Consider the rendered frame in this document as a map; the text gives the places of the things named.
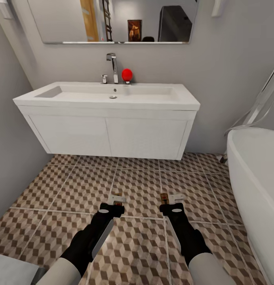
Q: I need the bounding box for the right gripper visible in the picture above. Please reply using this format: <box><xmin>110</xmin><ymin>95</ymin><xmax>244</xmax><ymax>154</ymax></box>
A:
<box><xmin>159</xmin><ymin>203</ymin><xmax>185</xmax><ymax>216</ymax></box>

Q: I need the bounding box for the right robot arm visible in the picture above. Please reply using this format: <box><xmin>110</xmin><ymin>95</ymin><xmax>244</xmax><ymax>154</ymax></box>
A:
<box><xmin>159</xmin><ymin>194</ymin><xmax>236</xmax><ymax>285</ymax></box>

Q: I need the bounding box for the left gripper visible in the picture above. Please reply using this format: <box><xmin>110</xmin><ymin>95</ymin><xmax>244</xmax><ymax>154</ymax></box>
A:
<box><xmin>100</xmin><ymin>203</ymin><xmax>125</xmax><ymax>217</ymax></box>

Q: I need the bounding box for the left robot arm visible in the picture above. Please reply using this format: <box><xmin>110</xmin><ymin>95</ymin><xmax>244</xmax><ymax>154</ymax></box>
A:
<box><xmin>36</xmin><ymin>195</ymin><xmax>127</xmax><ymax>285</ymax></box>

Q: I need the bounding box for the mousetrap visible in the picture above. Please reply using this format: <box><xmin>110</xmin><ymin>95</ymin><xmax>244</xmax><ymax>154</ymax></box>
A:
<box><xmin>160</xmin><ymin>193</ymin><xmax>169</xmax><ymax>205</ymax></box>
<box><xmin>113</xmin><ymin>193</ymin><xmax>123</xmax><ymax>206</ymax></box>

